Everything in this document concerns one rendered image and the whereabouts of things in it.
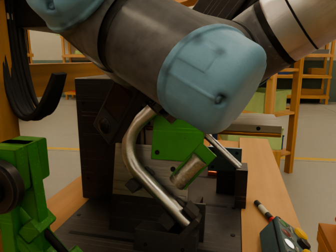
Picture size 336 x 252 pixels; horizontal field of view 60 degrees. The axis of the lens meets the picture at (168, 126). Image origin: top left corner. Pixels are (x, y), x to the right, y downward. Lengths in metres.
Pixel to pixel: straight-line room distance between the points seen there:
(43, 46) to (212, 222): 10.42
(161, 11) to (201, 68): 0.05
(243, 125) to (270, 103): 2.37
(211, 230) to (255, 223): 0.11
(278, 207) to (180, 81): 0.70
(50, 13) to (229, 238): 0.59
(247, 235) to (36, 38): 10.63
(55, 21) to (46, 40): 10.63
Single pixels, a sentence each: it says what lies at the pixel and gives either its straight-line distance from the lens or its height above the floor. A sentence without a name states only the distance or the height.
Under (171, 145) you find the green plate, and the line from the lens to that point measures 0.64.
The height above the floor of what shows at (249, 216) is 0.90.
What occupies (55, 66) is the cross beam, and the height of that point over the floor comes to 1.27.
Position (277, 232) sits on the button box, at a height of 0.95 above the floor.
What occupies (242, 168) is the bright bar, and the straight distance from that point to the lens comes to 0.80.
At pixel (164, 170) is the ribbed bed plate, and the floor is 1.04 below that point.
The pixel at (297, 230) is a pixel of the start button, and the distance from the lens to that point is 0.70.
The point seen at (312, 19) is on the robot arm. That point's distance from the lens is 0.30.
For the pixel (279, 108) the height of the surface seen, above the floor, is 0.76.
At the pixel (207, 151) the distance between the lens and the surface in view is 0.63.
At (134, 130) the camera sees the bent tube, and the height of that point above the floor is 1.14.
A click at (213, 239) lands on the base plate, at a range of 0.70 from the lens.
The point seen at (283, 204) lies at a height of 0.90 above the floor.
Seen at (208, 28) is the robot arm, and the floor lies 1.31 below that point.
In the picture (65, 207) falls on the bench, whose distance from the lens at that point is 0.90.
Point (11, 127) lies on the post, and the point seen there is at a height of 1.15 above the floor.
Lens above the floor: 1.29
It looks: 13 degrees down
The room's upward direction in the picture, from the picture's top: straight up
